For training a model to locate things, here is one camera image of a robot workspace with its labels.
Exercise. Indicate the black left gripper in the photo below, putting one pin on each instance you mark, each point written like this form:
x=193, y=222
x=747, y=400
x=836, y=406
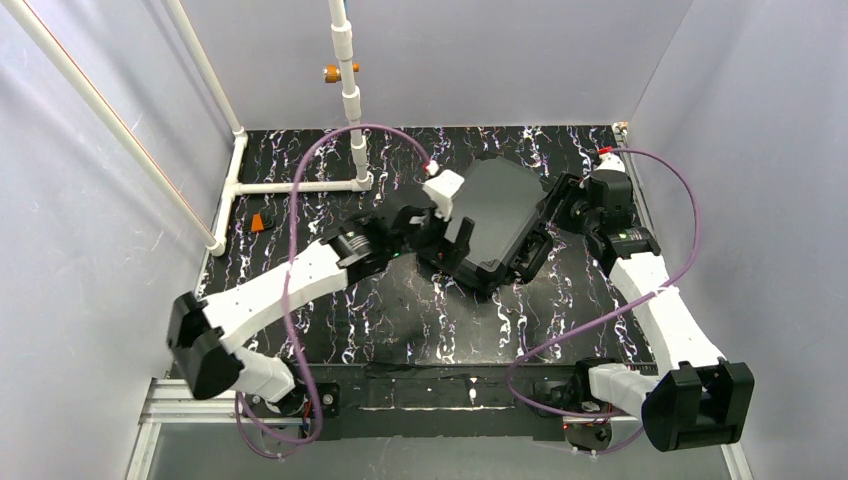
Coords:
x=436, y=234

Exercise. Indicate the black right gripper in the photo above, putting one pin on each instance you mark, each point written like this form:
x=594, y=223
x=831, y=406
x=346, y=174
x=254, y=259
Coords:
x=556, y=213

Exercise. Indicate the black foam-lined poker case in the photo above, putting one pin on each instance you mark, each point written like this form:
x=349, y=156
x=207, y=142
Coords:
x=509, y=242

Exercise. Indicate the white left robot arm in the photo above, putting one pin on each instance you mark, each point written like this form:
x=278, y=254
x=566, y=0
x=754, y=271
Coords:
x=207, y=336

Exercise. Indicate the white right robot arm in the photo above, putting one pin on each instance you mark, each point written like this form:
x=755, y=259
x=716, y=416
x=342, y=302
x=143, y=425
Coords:
x=697, y=398

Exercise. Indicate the orange hex key set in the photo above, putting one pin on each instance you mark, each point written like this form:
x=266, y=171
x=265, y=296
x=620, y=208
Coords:
x=259, y=222

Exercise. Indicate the orange clamp on pipe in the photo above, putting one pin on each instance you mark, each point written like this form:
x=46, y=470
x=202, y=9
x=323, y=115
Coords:
x=333, y=73

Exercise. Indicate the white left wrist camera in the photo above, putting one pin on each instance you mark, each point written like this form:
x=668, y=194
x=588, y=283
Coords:
x=441, y=187

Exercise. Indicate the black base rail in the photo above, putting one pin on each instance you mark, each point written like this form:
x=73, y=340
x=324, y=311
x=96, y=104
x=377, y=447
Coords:
x=426, y=401

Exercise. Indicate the white PVC pipe frame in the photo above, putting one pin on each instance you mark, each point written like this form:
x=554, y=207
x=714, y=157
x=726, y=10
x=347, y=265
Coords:
x=215, y=239

